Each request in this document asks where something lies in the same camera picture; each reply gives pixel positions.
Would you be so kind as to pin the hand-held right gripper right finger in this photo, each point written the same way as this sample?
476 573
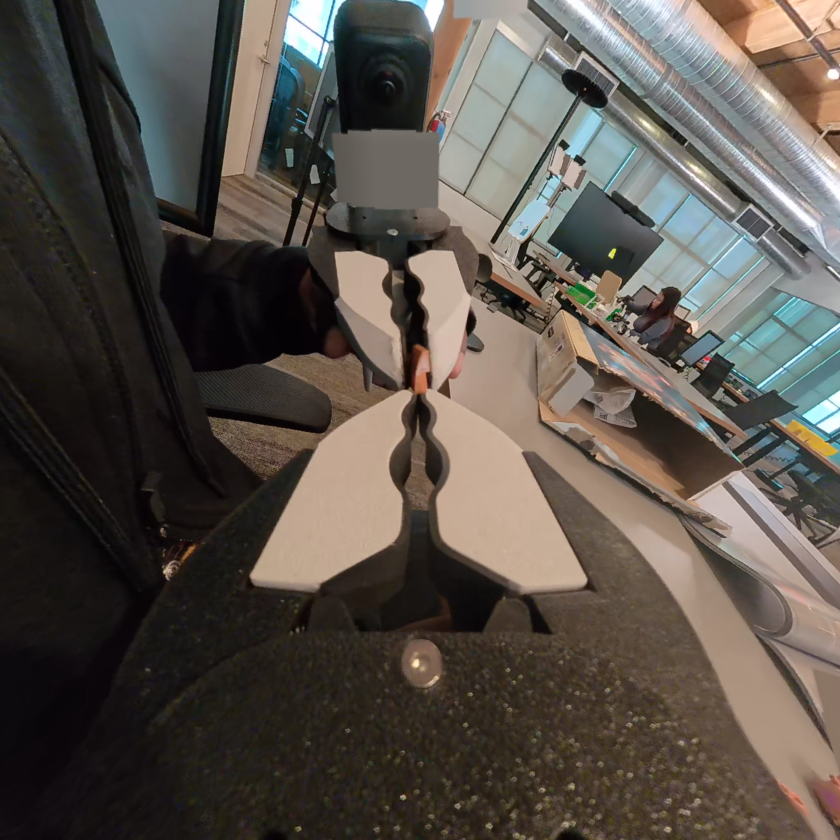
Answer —
505 512

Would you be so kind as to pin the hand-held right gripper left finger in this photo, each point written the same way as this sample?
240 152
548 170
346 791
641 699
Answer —
335 512

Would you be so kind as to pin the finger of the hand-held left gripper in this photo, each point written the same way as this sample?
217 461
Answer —
444 309
365 309

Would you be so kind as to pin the brown curved brick piece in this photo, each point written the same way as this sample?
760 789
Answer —
421 370

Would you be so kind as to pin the grey desk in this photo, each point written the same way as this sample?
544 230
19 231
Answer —
630 551

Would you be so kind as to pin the person's left hand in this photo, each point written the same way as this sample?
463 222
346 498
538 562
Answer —
337 344

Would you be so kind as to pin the red fire extinguisher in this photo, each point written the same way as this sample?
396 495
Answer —
437 126

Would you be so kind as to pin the black office chair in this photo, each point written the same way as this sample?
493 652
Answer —
263 394

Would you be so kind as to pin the cardboard box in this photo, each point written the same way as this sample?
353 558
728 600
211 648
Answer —
643 407

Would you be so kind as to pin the large black television screen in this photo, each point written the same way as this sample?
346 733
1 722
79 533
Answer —
604 234

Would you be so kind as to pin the grey instruction booklet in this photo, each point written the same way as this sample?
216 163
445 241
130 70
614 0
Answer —
775 551

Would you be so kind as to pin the silver ventilation duct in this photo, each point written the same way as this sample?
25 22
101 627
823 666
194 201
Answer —
709 105

